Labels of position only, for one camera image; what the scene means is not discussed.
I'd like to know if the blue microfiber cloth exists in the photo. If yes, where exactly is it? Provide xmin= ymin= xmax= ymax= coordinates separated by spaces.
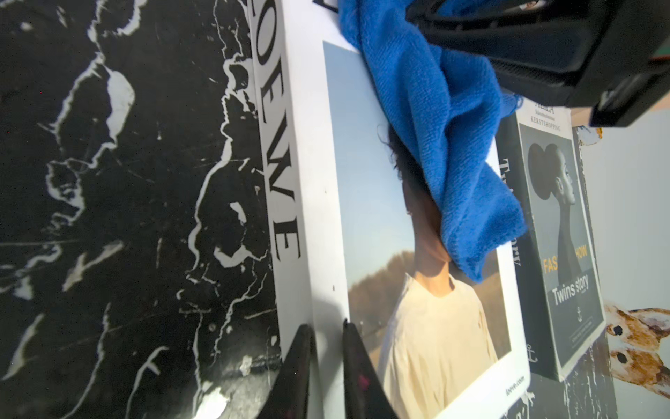
xmin=338 ymin=1 xmax=526 ymax=281

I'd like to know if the grey Twins story book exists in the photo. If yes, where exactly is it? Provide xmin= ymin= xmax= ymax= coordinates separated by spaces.
xmin=496 ymin=99 xmax=605 ymax=382

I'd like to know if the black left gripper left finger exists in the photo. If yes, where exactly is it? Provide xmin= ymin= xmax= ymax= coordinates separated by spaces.
xmin=256 ymin=324 xmax=314 ymax=419

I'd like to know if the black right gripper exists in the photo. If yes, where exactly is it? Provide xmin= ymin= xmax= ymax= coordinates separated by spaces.
xmin=406 ymin=1 xmax=669 ymax=127

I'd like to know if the white LOEWE book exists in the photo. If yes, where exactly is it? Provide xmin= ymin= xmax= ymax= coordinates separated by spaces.
xmin=247 ymin=1 xmax=530 ymax=418

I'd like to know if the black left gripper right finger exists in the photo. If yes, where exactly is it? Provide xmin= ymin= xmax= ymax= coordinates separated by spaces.
xmin=342 ymin=319 xmax=398 ymax=419

